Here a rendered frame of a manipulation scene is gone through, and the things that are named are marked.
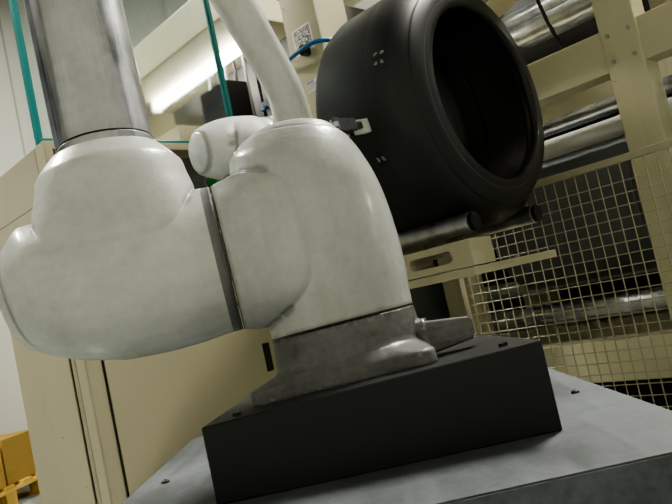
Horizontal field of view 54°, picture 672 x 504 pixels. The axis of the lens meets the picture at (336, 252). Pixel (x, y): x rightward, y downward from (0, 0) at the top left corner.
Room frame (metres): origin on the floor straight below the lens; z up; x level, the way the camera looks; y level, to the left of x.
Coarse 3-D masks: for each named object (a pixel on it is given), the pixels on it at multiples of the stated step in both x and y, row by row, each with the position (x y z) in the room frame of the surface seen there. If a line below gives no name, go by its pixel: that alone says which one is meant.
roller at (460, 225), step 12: (456, 216) 1.45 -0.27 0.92; (468, 216) 1.42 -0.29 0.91; (420, 228) 1.51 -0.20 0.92; (432, 228) 1.48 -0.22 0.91; (444, 228) 1.46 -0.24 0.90; (456, 228) 1.44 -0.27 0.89; (468, 228) 1.42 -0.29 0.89; (408, 240) 1.53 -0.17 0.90; (420, 240) 1.51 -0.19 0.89; (432, 240) 1.50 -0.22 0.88
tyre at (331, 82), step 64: (384, 0) 1.45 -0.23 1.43; (448, 0) 1.46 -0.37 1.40; (320, 64) 1.51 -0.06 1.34; (448, 64) 1.82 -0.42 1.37; (512, 64) 1.66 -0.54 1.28; (384, 128) 1.37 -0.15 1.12; (448, 128) 1.37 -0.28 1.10; (512, 128) 1.79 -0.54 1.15; (384, 192) 1.46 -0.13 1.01; (448, 192) 1.41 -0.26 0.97; (512, 192) 1.52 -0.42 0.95
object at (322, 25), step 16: (288, 0) 1.79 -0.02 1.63; (304, 0) 1.75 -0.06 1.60; (320, 0) 1.75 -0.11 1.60; (336, 0) 1.80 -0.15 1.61; (288, 16) 1.80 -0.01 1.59; (304, 16) 1.76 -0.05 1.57; (320, 16) 1.74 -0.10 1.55; (336, 16) 1.79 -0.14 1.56; (288, 32) 1.81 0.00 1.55; (320, 32) 1.73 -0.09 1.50; (320, 48) 1.73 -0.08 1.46; (304, 64) 1.78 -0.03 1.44; (304, 80) 1.79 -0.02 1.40
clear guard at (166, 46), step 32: (128, 0) 1.64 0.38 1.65; (160, 0) 1.71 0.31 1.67; (192, 0) 1.78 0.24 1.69; (160, 32) 1.69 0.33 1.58; (192, 32) 1.77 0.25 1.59; (32, 64) 1.44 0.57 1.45; (160, 64) 1.68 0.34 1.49; (192, 64) 1.75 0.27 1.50; (32, 96) 1.43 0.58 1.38; (160, 96) 1.66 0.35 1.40; (192, 96) 1.73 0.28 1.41; (224, 96) 1.81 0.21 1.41; (32, 128) 1.43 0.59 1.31; (160, 128) 1.65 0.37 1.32; (192, 128) 1.72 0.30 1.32
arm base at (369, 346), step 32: (352, 320) 0.63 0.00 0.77; (384, 320) 0.64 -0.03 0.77; (416, 320) 0.68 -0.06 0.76; (448, 320) 0.68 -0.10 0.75; (288, 352) 0.66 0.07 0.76; (320, 352) 0.63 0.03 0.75; (352, 352) 0.63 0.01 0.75; (384, 352) 0.62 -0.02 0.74; (416, 352) 0.61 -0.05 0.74; (288, 384) 0.63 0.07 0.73; (320, 384) 0.63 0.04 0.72
